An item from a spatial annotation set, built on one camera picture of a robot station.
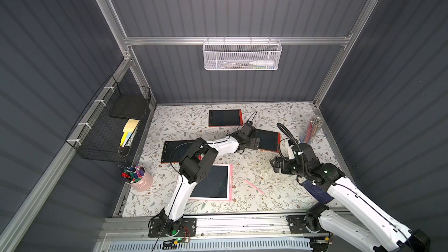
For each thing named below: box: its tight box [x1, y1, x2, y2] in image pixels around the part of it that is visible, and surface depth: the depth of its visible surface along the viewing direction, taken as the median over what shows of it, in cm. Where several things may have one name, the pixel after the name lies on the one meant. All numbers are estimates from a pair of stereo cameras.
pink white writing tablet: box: [188, 163, 234, 202], surface depth 86 cm
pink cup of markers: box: [117, 164, 154, 192], surface depth 79 cm
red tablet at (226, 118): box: [208, 109, 244, 127], surface depth 117 cm
